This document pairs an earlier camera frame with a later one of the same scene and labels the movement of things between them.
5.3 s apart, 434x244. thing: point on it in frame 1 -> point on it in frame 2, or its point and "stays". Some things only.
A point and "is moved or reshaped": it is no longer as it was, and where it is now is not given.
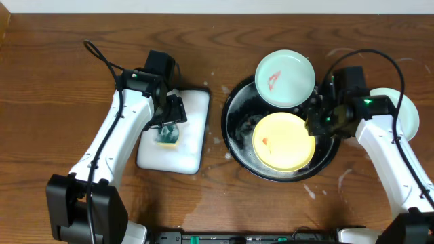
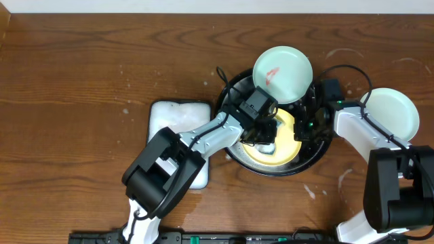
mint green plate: (285, 78) stays
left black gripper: (173, 113) -> (263, 134)
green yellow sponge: (167, 135) is moved or reshaped
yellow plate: (281, 142) is moved or reshaped
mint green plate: (408, 116) stays
